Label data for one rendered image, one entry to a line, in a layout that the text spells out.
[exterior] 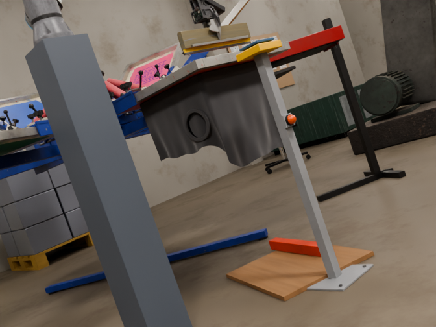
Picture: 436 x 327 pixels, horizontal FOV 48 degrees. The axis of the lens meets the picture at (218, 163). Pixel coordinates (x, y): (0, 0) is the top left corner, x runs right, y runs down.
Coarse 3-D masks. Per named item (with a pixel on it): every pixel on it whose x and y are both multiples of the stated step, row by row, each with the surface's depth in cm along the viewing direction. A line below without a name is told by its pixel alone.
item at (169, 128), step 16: (192, 80) 205; (160, 96) 224; (176, 96) 215; (192, 96) 208; (144, 112) 237; (160, 112) 228; (176, 112) 219; (192, 112) 211; (208, 112) 204; (160, 128) 232; (176, 128) 224; (192, 128) 216; (208, 128) 206; (160, 144) 237; (176, 144) 228; (192, 144) 221; (208, 144) 211
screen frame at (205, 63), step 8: (280, 48) 223; (288, 48) 226; (216, 56) 197; (224, 56) 200; (232, 56) 203; (272, 56) 235; (192, 64) 192; (200, 64) 191; (208, 64) 194; (216, 64) 196; (224, 64) 204; (176, 72) 200; (184, 72) 196; (192, 72) 193; (160, 80) 209; (168, 80) 205; (176, 80) 202; (144, 88) 220; (152, 88) 215; (160, 88) 211; (136, 96) 226; (144, 96) 221
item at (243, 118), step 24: (216, 72) 207; (240, 72) 216; (216, 96) 206; (240, 96) 214; (264, 96) 225; (216, 120) 204; (240, 120) 212; (264, 120) 222; (240, 144) 211; (264, 144) 220
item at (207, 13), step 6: (192, 0) 213; (198, 0) 213; (192, 6) 214; (198, 6) 214; (204, 6) 212; (210, 6) 215; (192, 12) 215; (198, 12) 212; (204, 12) 213; (210, 12) 215; (192, 18) 216; (198, 18) 213; (204, 18) 212; (210, 18) 216
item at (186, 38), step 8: (232, 24) 224; (240, 24) 227; (184, 32) 205; (192, 32) 208; (200, 32) 211; (208, 32) 214; (216, 32) 217; (224, 32) 220; (232, 32) 223; (240, 32) 227; (248, 32) 230; (184, 40) 205; (192, 40) 208; (200, 40) 211; (208, 40) 213; (184, 48) 205
